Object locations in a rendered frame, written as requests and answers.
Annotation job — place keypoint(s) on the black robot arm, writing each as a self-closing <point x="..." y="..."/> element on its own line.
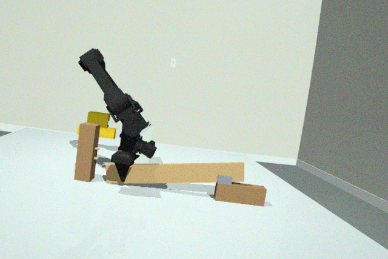
<point x="119" y="104"/>

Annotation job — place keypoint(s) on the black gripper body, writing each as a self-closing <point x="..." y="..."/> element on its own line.
<point x="126" y="155"/>

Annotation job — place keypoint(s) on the long wooden rail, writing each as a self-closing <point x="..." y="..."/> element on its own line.
<point x="148" y="173"/>

